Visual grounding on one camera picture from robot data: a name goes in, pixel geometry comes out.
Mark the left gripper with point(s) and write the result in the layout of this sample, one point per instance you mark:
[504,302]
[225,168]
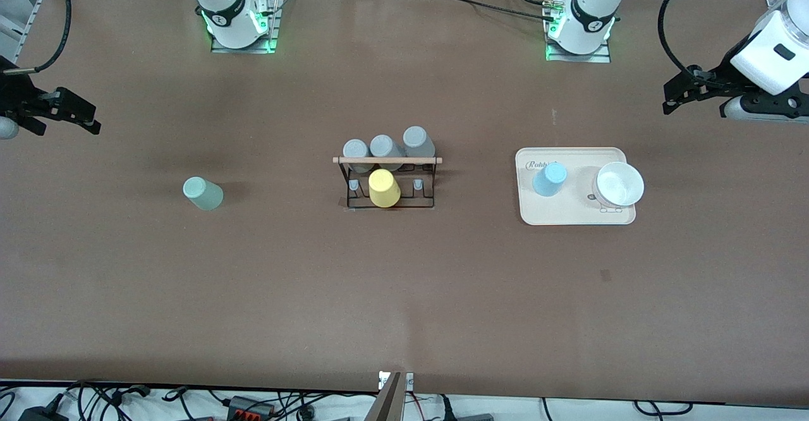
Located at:
[722,80]

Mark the pale green cup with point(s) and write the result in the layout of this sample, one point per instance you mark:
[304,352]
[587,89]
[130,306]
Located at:
[203,195]

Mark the light blue cup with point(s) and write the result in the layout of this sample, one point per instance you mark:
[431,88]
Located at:
[548,179]

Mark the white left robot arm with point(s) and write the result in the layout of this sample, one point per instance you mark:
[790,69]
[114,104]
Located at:
[591,10]

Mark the white bowl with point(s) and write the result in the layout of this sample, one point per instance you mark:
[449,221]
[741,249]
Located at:
[619,184]

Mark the beige Rabbit tray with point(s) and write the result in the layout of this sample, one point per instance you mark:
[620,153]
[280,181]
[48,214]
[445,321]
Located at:
[569,209]

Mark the grey cup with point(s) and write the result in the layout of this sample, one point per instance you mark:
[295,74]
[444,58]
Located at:
[356,150]
[417,140]
[384,146]

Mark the black power adapter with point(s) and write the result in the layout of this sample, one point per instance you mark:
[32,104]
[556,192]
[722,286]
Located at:
[44,414]

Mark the yellow cup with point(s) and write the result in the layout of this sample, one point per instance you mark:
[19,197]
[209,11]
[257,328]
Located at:
[384,188]

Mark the black orange power strip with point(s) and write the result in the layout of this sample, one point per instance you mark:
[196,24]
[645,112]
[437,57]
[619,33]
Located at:
[251,407]

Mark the black right camera bracket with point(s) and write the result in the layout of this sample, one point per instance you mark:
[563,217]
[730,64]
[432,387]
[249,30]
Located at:
[16,92]

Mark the black camera bracket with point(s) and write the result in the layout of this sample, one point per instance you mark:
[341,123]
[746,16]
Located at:
[16,92]
[774,102]

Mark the black left camera bracket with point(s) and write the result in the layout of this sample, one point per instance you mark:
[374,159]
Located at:
[774,102]

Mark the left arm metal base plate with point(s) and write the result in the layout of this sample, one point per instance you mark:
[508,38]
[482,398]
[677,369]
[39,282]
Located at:
[578,58]

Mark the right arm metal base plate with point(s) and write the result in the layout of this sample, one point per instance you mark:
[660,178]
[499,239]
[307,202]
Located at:
[243,50]

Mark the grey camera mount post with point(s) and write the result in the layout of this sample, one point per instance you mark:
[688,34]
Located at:
[389,402]

